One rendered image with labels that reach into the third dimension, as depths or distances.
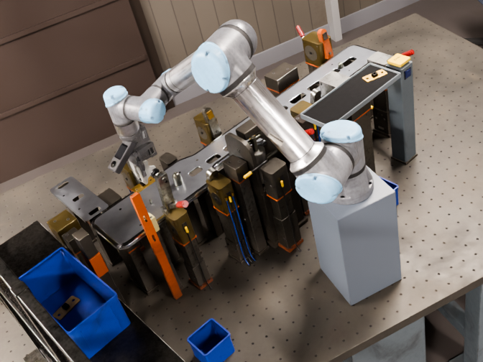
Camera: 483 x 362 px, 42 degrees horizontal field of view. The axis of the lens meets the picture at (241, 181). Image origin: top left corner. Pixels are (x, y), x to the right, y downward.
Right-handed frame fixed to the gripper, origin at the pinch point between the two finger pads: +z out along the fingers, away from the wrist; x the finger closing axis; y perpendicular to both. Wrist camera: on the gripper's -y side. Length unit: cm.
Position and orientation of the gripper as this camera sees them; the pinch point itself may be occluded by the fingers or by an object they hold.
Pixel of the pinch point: (141, 181)
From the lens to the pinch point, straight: 217.9
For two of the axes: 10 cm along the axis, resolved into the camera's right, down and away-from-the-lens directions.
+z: 2.0, 7.5, 6.3
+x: -6.5, -3.8, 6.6
